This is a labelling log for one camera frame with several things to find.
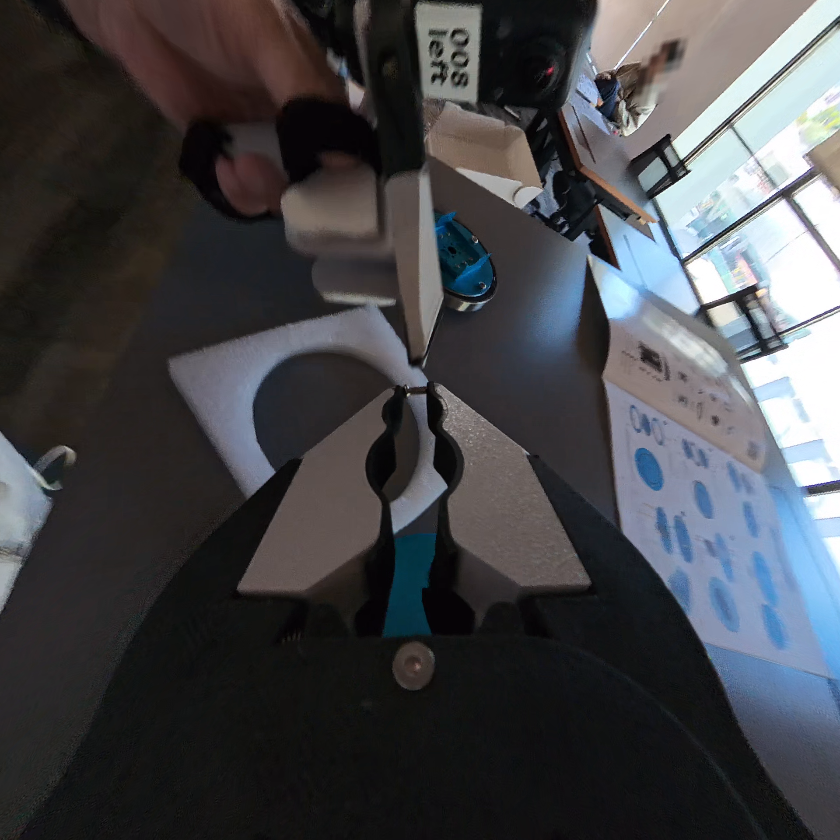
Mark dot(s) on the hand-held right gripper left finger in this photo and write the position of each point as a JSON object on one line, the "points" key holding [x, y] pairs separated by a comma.
{"points": [[315, 525]]}

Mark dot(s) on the wood-edged table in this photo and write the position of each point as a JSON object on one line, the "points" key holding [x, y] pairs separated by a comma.
{"points": [[604, 157]]}

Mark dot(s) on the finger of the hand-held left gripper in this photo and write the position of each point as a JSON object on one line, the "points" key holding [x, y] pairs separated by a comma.
{"points": [[413, 262]]}

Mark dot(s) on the instruction sheet blue diagrams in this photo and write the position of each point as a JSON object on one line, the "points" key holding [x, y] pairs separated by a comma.
{"points": [[656, 525]]}

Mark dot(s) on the assembly instruction booklet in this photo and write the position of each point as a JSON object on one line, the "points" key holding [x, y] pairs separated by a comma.
{"points": [[689, 367]]}

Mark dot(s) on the black office chair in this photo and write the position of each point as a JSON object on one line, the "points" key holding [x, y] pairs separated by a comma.
{"points": [[564, 190]]}

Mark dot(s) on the white foam frame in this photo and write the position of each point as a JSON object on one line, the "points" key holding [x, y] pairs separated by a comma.
{"points": [[216, 380]]}

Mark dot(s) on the open cardboard box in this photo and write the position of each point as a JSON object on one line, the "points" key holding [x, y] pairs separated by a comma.
{"points": [[479, 144]]}

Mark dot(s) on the person's left forearm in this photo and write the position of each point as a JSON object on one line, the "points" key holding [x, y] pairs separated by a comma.
{"points": [[197, 52]]}

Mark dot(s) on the black metal frame stand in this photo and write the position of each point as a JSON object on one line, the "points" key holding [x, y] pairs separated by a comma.
{"points": [[659, 167], [741, 321]]}

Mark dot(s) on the blue round metal plate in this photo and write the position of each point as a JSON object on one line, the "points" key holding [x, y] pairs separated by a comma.
{"points": [[410, 577]]}

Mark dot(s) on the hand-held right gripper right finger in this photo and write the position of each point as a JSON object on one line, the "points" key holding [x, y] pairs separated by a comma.
{"points": [[512, 525]]}

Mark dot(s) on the person's left hand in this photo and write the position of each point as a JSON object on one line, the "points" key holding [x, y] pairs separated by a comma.
{"points": [[249, 184]]}

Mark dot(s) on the large glass window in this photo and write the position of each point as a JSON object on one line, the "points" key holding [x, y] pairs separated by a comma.
{"points": [[754, 164]]}

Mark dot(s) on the dark grey desk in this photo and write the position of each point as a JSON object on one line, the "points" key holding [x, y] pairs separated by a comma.
{"points": [[525, 328]]}

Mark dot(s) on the blue round bearing base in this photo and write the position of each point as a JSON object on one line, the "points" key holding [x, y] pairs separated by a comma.
{"points": [[459, 256]]}

